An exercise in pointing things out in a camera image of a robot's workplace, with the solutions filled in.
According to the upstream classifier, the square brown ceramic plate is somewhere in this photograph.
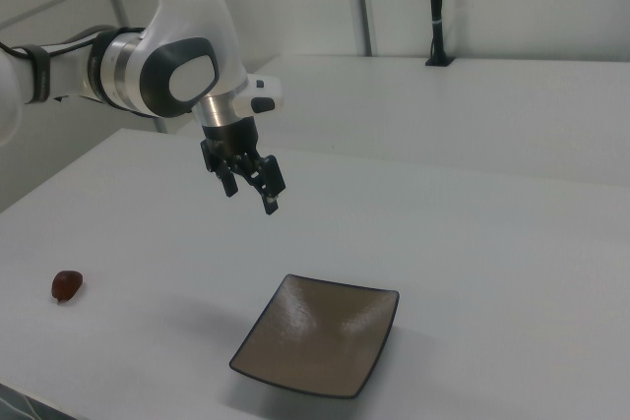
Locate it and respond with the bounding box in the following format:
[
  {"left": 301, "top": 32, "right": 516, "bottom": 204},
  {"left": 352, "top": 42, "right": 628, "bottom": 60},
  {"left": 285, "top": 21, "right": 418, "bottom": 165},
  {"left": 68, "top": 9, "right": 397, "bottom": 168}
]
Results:
[{"left": 228, "top": 272, "right": 401, "bottom": 400}]

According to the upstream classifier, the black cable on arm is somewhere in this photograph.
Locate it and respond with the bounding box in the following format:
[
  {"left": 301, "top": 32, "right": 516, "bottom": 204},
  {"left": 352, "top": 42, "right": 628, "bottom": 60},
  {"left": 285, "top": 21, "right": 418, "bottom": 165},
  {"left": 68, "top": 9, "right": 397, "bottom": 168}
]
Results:
[{"left": 0, "top": 25, "right": 147, "bottom": 60}]

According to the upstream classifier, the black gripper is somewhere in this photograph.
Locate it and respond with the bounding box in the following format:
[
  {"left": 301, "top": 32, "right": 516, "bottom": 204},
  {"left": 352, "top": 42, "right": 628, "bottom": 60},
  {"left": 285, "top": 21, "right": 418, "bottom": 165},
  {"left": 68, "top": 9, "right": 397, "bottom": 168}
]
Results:
[{"left": 199, "top": 115, "right": 288, "bottom": 217}]

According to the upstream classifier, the black strap on arm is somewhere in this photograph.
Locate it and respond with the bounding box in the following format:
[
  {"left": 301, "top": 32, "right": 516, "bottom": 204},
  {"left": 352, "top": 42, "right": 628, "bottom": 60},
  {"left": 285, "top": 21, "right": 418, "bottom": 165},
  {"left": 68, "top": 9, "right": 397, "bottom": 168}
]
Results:
[{"left": 21, "top": 43, "right": 53, "bottom": 106}]

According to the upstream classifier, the small brown round food item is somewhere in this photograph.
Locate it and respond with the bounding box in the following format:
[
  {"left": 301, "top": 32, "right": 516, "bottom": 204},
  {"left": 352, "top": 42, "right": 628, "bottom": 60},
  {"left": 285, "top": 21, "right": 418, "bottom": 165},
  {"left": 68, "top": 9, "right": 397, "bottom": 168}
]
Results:
[{"left": 51, "top": 269, "right": 85, "bottom": 305}]

